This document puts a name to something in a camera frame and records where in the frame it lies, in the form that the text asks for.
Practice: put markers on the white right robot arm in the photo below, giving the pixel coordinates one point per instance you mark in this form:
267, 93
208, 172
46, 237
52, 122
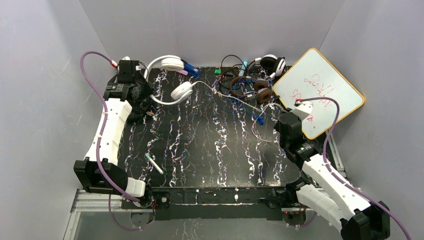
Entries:
326, 191

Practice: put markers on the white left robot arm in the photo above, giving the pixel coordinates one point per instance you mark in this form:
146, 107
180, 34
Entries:
99, 172

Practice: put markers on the brown headphones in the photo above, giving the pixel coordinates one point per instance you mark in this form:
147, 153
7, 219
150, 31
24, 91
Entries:
261, 89

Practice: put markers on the black and white headphones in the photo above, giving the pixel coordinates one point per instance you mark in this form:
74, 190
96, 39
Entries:
275, 66

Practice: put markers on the blue stapler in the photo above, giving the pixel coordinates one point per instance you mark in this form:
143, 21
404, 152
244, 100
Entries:
191, 70

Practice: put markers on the white marker pen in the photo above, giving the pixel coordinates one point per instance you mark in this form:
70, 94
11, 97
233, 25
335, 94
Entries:
154, 164

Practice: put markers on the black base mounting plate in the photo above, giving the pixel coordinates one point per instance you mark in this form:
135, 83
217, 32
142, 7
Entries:
292, 218

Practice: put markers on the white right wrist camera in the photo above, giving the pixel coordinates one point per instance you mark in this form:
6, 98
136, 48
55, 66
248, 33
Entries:
303, 109

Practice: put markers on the whiteboard with orange frame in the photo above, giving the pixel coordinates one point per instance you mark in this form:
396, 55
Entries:
313, 76

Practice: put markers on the aluminium frame rail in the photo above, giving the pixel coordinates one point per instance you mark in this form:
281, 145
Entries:
82, 198

